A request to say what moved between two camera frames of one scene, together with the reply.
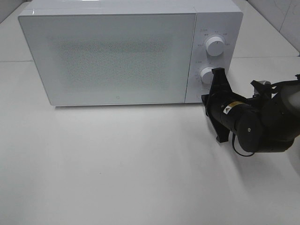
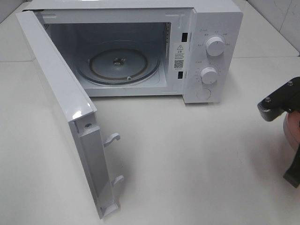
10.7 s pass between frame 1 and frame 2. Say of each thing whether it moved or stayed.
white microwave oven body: stayed
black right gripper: moved
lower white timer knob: stayed
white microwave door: moved
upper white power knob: stayed
